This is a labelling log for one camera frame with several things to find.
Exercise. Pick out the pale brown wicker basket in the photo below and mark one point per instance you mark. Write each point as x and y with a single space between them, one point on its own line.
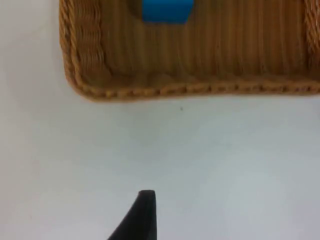
225 57

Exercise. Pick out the blue block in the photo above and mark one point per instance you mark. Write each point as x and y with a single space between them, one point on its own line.
165 11

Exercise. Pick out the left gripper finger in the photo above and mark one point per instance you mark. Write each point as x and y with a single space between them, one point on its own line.
142 220

